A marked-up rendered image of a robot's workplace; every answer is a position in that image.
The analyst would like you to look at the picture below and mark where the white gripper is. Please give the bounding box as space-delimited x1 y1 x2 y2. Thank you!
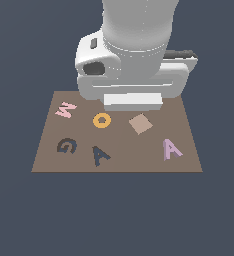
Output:
74 29 199 112

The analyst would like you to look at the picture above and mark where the brown board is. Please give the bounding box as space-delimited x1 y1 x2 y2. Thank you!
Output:
31 90 204 174

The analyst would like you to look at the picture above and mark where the tan square block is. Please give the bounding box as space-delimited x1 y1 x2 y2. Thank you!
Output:
128 112 154 136

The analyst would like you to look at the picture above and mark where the pink letter M block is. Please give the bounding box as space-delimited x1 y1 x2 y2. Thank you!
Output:
54 101 78 119

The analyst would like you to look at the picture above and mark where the lilac letter A block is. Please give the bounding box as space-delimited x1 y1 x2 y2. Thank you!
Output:
162 138 184 162

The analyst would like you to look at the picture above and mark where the black letter A block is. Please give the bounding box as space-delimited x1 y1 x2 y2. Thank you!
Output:
91 145 112 168

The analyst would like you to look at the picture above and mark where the dark letter G block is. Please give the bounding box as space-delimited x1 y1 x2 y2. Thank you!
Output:
56 137 78 155

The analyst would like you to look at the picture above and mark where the orange ring block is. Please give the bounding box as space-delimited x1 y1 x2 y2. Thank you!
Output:
92 112 112 129

